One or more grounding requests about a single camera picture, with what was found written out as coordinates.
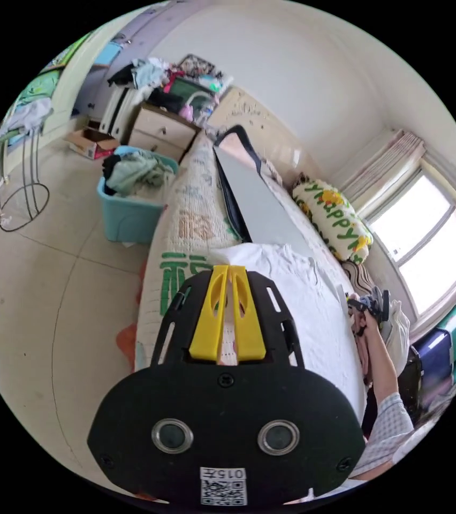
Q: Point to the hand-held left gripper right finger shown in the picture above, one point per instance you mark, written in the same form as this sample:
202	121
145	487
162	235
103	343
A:
250	325

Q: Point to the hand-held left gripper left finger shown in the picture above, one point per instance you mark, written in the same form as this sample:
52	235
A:
206	321

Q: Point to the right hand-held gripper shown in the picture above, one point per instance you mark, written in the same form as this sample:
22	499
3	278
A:
372	305

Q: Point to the white short sleeve shirt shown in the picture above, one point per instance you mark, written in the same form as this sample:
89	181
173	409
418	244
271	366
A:
312	313

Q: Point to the person's right forearm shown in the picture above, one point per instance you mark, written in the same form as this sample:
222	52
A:
382	369

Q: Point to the person's right hand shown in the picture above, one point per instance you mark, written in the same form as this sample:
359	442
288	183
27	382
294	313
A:
362	327

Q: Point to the brown striped pillow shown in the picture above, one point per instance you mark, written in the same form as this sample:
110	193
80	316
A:
359	279

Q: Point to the white cloth bag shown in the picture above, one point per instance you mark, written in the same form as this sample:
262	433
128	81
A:
398	337

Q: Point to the window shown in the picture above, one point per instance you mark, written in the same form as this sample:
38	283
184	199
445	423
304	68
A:
424	241

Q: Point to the blue and teal storage boxes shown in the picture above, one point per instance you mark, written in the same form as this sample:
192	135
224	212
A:
453	333

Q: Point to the rolled white blanket, flower print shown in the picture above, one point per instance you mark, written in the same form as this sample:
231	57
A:
332	219

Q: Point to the bed with patterned quilt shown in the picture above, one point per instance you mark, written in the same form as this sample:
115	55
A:
190	217

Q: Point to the blue plastic tub with clothes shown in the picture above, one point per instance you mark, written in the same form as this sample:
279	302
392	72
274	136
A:
131	213

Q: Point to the pink striped curtain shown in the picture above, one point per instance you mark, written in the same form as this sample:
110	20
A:
384	164

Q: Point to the beige drawer cabinet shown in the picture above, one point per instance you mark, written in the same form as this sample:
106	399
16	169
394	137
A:
161	132

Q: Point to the open carton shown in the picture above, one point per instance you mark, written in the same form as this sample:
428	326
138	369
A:
91	144

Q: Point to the pile of clothes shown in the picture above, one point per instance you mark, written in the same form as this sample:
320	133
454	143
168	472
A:
172	86

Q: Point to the metal drying rack with clothes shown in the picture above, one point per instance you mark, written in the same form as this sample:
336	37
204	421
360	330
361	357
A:
27	120

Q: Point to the light purple wardrobe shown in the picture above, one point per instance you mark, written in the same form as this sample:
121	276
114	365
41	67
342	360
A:
131	44

